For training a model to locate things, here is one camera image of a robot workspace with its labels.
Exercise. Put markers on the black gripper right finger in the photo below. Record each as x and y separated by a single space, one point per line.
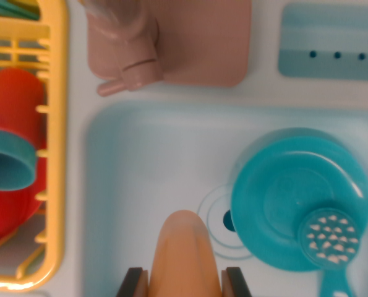
236 284

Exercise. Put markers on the red plastic plate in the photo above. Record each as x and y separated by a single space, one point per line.
16 210

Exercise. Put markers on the teal plastic fork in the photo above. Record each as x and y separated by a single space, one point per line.
16 9

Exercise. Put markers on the red plastic cup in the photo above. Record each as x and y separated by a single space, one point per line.
13 102

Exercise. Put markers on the yellow plastic dish rack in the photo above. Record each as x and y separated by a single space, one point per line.
58 123

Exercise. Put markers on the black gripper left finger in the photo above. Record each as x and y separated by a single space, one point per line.
135 284

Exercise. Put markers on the teal plastic plate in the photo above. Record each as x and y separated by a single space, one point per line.
264 191

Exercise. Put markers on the beige detergent bottle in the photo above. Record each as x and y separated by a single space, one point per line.
183 247

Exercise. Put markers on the light blue toy sink unit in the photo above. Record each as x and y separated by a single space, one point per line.
171 139

